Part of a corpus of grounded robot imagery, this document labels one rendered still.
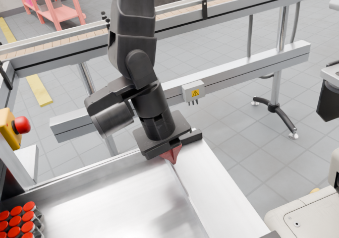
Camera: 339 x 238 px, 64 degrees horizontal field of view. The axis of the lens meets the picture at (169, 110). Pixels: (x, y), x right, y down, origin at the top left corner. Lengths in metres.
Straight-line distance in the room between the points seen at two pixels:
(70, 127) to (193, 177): 1.01
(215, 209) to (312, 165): 1.36
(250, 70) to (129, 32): 1.37
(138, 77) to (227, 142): 1.56
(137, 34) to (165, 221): 0.33
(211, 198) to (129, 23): 0.35
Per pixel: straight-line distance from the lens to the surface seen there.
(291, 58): 1.88
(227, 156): 1.83
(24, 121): 0.67
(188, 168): 0.60
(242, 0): 1.49
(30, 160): 0.77
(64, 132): 1.51
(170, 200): 0.55
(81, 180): 0.63
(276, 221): 1.25
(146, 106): 0.44
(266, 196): 1.65
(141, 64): 0.39
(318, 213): 1.30
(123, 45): 0.39
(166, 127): 0.47
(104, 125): 0.43
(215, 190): 0.56
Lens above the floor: 1.33
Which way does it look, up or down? 36 degrees down
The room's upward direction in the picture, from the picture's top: 10 degrees counter-clockwise
